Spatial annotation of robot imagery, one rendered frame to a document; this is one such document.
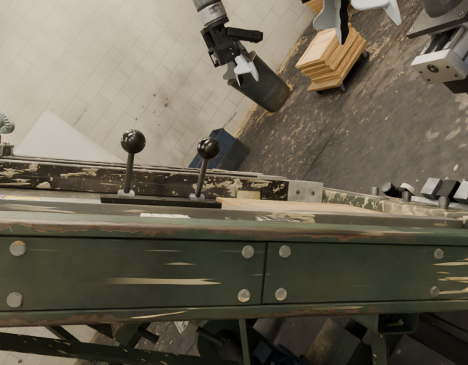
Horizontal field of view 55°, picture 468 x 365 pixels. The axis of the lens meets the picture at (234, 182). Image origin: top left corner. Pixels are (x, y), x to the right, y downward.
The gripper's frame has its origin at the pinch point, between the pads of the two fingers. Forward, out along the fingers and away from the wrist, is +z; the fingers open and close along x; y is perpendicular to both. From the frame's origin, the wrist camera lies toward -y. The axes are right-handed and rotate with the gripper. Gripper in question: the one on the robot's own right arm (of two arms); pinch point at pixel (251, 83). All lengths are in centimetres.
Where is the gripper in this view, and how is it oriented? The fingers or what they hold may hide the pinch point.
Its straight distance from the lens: 138.2
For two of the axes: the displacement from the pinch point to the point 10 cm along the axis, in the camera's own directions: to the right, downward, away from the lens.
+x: 3.0, 1.0, -9.5
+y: -8.5, 4.7, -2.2
